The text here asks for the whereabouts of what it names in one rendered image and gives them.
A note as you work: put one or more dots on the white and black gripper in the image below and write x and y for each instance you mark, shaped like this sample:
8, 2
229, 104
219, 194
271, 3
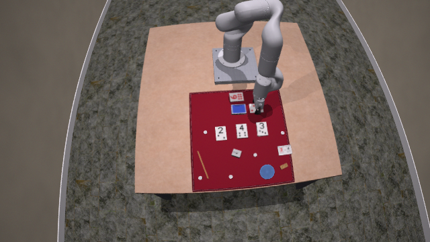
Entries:
258, 106

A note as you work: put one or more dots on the blue round disc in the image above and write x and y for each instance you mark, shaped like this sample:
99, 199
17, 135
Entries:
267, 172

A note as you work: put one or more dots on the dark red card cloth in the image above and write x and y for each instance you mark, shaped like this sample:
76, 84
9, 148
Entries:
209, 110

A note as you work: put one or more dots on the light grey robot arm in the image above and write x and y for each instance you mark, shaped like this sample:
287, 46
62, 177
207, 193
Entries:
272, 41

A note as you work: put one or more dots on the blue playing card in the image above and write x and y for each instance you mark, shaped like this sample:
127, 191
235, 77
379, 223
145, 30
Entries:
238, 109

